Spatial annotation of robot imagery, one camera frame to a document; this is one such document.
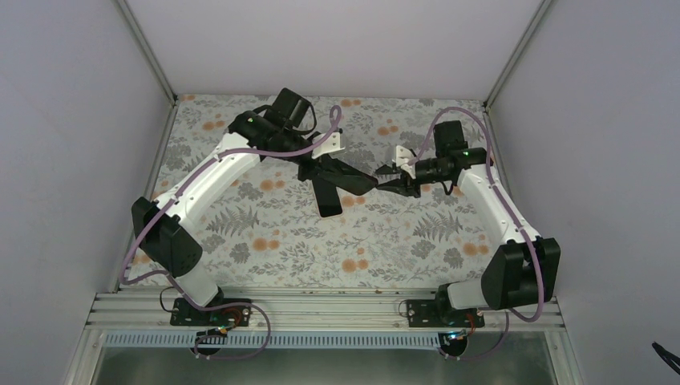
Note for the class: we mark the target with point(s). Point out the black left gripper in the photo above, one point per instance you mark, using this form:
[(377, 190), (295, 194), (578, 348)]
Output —
[(318, 168)]

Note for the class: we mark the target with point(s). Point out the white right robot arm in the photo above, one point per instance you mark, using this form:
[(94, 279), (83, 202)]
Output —
[(523, 269)]

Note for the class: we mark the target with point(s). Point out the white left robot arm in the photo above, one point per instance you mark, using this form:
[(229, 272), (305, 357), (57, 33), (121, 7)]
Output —
[(163, 227)]

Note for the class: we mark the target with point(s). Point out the black object at corner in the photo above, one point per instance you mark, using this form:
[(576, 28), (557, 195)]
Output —
[(670, 359)]

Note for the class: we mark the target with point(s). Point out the floral patterned table mat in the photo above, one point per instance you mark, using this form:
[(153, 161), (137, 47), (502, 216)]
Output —
[(266, 231)]

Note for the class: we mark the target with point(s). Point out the aluminium front rail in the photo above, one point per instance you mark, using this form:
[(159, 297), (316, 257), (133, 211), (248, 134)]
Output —
[(288, 309)]

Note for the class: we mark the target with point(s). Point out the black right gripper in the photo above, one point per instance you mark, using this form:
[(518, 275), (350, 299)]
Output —
[(382, 170)]

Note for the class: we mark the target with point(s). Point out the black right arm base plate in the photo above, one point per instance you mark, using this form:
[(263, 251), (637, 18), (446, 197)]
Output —
[(422, 313)]

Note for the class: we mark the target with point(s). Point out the black smartphone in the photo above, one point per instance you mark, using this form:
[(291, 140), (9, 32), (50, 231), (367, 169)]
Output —
[(327, 198)]

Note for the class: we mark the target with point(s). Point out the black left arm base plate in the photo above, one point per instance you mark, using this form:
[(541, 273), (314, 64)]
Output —
[(237, 313)]

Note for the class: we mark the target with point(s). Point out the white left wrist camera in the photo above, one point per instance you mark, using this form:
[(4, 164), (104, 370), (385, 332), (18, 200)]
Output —
[(333, 144)]

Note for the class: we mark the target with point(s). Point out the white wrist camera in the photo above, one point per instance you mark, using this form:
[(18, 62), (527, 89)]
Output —
[(333, 144), (404, 161)]

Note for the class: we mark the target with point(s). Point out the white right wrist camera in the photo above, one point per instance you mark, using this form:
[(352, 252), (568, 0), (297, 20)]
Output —
[(404, 161)]

